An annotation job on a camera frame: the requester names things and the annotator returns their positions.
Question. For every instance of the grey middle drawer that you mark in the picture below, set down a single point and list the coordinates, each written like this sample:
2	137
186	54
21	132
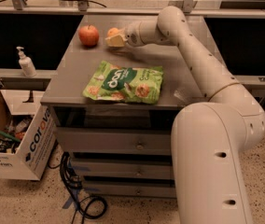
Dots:
124	168

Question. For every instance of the green snack chip bag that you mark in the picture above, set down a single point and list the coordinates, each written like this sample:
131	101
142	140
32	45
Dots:
125	84

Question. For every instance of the grey top drawer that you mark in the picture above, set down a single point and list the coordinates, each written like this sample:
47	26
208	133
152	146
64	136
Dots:
114	141

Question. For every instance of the metal railing frame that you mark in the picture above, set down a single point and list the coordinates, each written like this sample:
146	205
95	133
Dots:
123	6

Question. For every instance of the grey drawer cabinet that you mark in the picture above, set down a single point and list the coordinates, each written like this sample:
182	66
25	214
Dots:
114	108

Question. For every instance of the white pump dispenser bottle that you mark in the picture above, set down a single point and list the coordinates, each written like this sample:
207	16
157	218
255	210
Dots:
26	63

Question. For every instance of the grey drawer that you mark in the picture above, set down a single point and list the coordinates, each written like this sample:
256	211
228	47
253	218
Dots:
131	189
114	141
124	168

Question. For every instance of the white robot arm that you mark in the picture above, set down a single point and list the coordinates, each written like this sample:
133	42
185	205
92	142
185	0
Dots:
207	137

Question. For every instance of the orange fruit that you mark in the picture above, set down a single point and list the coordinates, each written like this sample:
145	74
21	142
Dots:
112	31

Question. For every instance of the white cardboard box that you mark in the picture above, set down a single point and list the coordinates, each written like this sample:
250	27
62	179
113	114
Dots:
25	120

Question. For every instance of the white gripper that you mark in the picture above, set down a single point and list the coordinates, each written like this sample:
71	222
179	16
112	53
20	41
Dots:
132	34

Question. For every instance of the black snack packet in box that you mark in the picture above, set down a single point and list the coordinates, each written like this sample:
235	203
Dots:
8	146

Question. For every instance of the red apple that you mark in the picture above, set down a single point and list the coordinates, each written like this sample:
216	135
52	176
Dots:
88	35

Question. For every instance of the grey bottom drawer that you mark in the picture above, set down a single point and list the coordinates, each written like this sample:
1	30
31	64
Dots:
131	189

